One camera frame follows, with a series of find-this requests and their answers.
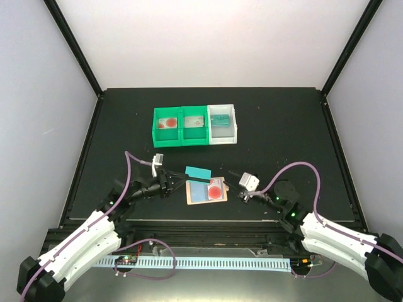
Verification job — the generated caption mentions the red white card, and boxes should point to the red white card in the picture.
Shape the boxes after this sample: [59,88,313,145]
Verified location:
[157,118,178,130]
[207,177,224,200]

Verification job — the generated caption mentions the beige leather card holder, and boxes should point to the beige leather card holder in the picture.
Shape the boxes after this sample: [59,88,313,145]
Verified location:
[186,177,229,205]

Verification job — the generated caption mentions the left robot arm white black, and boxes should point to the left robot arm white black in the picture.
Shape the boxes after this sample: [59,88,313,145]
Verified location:
[16,169,189,301]

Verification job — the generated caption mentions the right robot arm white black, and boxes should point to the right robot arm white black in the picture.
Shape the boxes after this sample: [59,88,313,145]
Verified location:
[239,172,402,301]

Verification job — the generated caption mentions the red white card in bin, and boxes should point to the red white card in bin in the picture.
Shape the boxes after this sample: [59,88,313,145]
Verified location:
[157,118,178,130]

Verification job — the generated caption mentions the teal VIP card in bin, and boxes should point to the teal VIP card in bin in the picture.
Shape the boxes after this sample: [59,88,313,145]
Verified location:
[210,114,230,128]

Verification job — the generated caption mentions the white grey card in bin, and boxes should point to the white grey card in bin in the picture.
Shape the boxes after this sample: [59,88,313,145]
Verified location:
[183,116,205,128]

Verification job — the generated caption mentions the left green bin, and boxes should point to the left green bin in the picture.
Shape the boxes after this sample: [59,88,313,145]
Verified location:
[152,107,183,148]

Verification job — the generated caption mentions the green bin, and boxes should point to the green bin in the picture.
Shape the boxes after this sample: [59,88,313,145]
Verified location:
[181,105,210,146]
[152,107,183,148]

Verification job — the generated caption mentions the white bin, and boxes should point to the white bin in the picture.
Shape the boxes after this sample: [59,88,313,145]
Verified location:
[207,104,237,145]

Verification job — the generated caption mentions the middle green bin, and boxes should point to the middle green bin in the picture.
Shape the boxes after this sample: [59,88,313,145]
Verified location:
[181,105,210,146]

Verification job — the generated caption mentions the right small circuit board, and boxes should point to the right small circuit board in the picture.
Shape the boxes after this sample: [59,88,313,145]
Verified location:
[290,258,315,268]

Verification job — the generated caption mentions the small circuit board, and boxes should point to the small circuit board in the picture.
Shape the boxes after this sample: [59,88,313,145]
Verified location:
[290,258,315,268]
[115,255,137,266]

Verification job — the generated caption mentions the left small circuit board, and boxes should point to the left small circuit board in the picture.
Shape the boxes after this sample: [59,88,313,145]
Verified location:
[115,255,137,266]

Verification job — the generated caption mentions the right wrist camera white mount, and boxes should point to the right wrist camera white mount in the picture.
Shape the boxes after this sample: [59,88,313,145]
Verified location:
[239,172,259,192]

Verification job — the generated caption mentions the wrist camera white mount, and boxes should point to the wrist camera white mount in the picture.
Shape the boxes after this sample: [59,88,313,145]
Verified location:
[151,153,164,177]
[239,172,259,192]

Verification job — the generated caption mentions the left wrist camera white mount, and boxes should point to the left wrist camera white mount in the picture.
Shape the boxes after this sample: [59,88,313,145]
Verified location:
[151,153,164,177]

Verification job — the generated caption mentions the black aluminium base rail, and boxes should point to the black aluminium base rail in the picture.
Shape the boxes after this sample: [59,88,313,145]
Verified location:
[47,218,382,257]

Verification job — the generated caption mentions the white slotted cable duct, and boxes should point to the white slotted cable duct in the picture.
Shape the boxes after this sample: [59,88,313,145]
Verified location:
[93,255,291,272]

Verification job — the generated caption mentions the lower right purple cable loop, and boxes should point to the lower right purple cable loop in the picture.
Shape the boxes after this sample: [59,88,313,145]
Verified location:
[290,257,338,280]

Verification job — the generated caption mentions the purple cable loop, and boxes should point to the purple cable loop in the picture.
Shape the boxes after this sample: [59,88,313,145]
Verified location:
[113,238,177,281]
[290,257,338,280]

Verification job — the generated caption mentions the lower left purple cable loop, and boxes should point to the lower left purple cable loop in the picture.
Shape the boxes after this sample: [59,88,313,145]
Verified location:
[113,238,177,281]

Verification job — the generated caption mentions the left black frame post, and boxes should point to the left black frame post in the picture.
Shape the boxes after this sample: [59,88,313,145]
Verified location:
[43,0,103,97]

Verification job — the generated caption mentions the black frame post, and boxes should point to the black frame post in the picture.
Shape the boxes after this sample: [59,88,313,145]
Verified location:
[321,0,383,97]
[43,0,103,97]

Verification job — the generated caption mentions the right black frame post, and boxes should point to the right black frame post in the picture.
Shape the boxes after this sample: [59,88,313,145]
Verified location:
[321,0,383,97]

